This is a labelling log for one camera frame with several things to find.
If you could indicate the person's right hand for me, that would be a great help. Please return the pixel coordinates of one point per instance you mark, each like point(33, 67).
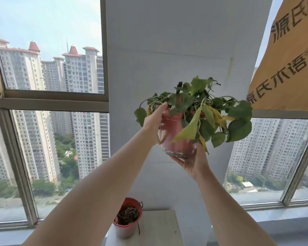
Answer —
point(195, 166)

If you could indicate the person's left hand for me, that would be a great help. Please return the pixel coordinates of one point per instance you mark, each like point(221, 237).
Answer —
point(151, 125)

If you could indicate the person's left fingers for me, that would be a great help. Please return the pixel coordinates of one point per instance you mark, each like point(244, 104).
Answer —
point(162, 108)

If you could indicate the person's right thumb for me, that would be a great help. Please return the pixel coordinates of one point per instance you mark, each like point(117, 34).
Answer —
point(203, 153)

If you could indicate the translucent red flower pot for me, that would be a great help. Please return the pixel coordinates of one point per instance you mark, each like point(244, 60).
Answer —
point(181, 147)

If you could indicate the person's right forearm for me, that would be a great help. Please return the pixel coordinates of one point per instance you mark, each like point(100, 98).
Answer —
point(231, 210)

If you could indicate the person's left forearm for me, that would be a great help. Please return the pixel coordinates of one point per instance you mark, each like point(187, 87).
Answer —
point(92, 192)

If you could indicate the green leafy pothos plant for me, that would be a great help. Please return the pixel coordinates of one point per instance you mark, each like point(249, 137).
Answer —
point(236, 125)

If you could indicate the dried brown plant roots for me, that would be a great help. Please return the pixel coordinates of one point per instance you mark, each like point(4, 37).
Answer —
point(127, 215)

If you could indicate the small red plastic pot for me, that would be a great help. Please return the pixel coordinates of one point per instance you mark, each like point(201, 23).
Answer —
point(125, 229)

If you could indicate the green trees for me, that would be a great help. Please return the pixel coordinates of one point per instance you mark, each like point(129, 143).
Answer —
point(65, 161)

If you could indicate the large brown cardboard sheet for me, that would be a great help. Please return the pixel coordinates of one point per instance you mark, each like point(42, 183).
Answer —
point(290, 61)

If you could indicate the group of high-rise apartment buildings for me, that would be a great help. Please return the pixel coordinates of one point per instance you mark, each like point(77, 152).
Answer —
point(30, 74)

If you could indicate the grey metal window frame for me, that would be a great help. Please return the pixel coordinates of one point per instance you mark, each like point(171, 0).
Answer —
point(300, 161)
point(54, 101)

